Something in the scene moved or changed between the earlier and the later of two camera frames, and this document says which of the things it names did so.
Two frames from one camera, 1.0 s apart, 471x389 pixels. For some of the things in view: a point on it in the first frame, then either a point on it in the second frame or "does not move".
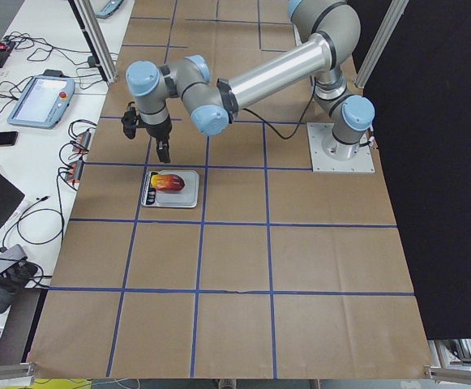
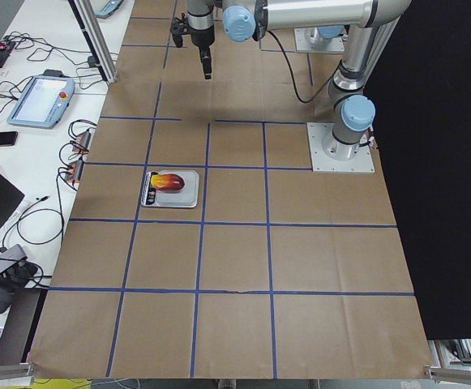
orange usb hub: [80, 146] does not move
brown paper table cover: [279, 271] does not move
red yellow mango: [167, 182] does not move
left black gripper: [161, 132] -> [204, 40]
